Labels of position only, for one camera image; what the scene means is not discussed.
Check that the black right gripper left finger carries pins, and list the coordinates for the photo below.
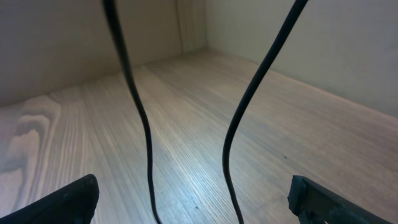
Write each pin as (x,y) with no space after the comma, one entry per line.
(73,203)

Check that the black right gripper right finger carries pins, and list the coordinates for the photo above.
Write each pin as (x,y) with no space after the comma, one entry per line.
(312,203)

